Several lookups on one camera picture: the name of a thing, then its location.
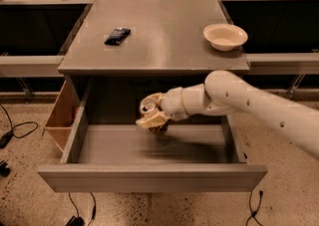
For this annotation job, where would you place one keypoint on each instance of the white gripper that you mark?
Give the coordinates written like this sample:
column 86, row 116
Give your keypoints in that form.
column 171, row 103

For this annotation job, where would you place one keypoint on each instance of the orange soda can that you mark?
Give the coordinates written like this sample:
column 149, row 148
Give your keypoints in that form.
column 152, row 118

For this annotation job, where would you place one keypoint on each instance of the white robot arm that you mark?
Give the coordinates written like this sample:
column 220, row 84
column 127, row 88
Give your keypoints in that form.
column 223, row 92

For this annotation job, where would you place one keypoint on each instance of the grey drawer cabinet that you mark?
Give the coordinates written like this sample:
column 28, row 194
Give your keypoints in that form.
column 166, row 49

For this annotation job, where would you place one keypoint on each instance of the open grey top drawer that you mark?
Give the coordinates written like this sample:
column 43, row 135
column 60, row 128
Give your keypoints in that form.
column 107, row 152

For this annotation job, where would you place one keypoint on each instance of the black snack packet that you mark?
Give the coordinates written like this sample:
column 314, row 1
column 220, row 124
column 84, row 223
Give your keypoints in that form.
column 118, row 36

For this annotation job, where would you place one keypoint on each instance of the white bowl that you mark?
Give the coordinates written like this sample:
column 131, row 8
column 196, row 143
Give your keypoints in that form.
column 225, row 37

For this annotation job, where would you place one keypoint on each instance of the black plug left floor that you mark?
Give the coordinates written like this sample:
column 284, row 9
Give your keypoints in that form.
column 4, row 169

